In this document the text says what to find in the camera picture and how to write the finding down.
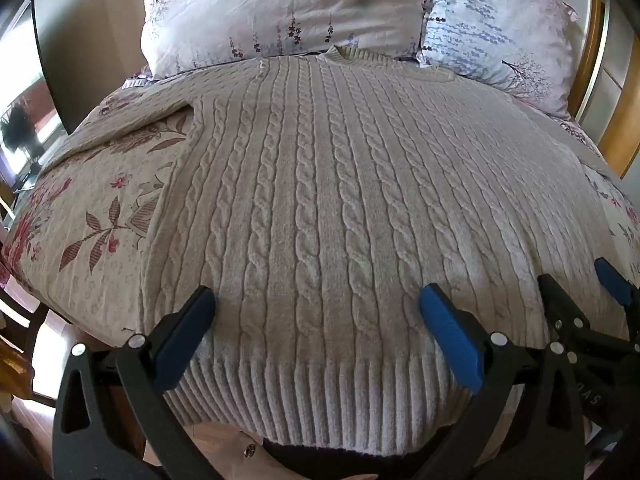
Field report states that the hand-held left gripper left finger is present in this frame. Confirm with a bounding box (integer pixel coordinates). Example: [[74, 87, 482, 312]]
[[52, 285, 236, 480]]

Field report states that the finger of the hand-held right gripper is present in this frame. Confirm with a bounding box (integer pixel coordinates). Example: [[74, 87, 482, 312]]
[[537, 274, 601, 356], [594, 257, 640, 341]]

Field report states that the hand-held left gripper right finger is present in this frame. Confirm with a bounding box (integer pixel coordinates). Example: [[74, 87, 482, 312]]
[[415, 284, 586, 480]]

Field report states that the cream cable knit sweater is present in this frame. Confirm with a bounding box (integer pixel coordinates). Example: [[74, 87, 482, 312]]
[[37, 45, 632, 448]]

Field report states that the wooden headboard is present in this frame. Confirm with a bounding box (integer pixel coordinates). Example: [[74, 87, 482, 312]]
[[520, 0, 640, 181]]

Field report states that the dark wooden chair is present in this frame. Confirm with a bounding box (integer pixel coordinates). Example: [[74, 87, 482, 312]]
[[0, 280, 53, 366]]

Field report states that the floral bedsheet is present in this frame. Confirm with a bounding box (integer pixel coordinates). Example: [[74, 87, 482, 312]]
[[0, 75, 640, 341]]

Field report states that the window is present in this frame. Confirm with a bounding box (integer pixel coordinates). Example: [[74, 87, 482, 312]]
[[0, 10, 57, 196]]

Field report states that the blue floral pillow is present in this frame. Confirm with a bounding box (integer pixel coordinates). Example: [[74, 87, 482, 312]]
[[417, 0, 581, 121]]

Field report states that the white pink floral pillow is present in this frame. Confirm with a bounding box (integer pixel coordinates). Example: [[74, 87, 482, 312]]
[[137, 0, 438, 81]]

